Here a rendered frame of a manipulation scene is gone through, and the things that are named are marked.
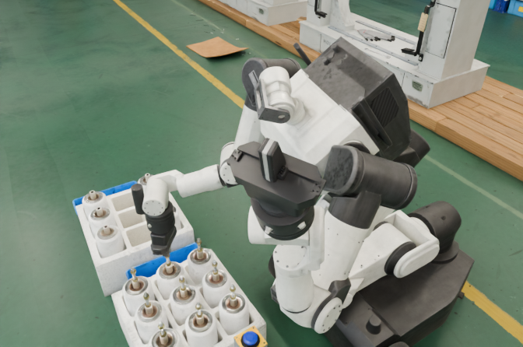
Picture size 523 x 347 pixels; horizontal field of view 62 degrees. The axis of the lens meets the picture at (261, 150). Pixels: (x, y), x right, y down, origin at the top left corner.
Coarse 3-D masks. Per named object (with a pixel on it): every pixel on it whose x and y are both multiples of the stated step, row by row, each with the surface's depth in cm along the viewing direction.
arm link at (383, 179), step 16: (368, 160) 81; (384, 160) 84; (368, 176) 80; (384, 176) 81; (400, 176) 83; (352, 192) 81; (368, 192) 81; (384, 192) 82; (400, 192) 83; (336, 208) 84; (352, 208) 82; (368, 208) 82; (352, 224) 83; (368, 224) 84
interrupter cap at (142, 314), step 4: (144, 304) 138; (152, 304) 138; (156, 304) 138; (140, 308) 137; (144, 308) 137; (156, 308) 137; (160, 308) 137; (140, 312) 136; (144, 312) 136; (156, 312) 136; (160, 312) 135; (140, 316) 134; (144, 316) 134; (148, 316) 135; (152, 316) 134; (156, 316) 134; (140, 320) 133; (144, 320) 133; (148, 320) 133; (152, 320) 133
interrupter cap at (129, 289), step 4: (140, 276) 147; (128, 280) 146; (140, 280) 146; (144, 280) 146; (128, 284) 144; (140, 284) 145; (144, 284) 144; (148, 284) 145; (128, 288) 143; (132, 288) 144; (140, 288) 144; (144, 288) 143; (128, 292) 142; (132, 292) 142; (136, 292) 142; (140, 292) 142
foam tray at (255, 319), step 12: (156, 288) 152; (120, 300) 148; (156, 300) 150; (168, 300) 148; (204, 300) 148; (120, 312) 144; (168, 312) 144; (216, 312) 144; (252, 312) 144; (132, 324) 140; (216, 324) 140; (252, 324) 140; (264, 324) 140; (132, 336) 137; (228, 336) 137; (264, 336) 144
